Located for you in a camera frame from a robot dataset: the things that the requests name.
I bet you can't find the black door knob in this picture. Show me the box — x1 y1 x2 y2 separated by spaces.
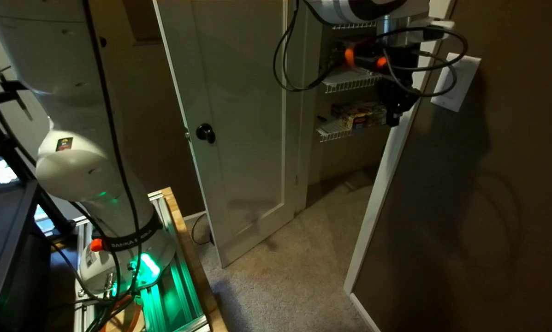
196 123 217 144

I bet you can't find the row of food boxes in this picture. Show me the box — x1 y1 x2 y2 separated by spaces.
330 101 388 130

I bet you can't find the white wall switch plate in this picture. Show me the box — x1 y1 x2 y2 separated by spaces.
430 53 482 113

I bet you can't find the orange cable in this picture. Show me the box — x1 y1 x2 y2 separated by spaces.
100 294 143 332

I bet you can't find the black stand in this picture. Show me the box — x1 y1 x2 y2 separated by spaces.
0 65 76 237

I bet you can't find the white panel door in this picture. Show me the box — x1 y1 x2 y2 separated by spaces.
153 0 305 268

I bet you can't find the white wire shelf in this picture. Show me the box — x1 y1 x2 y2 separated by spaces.
322 68 383 94
316 115 388 143
331 20 379 31

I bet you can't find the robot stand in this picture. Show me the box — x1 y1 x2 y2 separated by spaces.
73 187 228 332

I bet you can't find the black cable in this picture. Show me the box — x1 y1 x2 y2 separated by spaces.
191 214 214 246

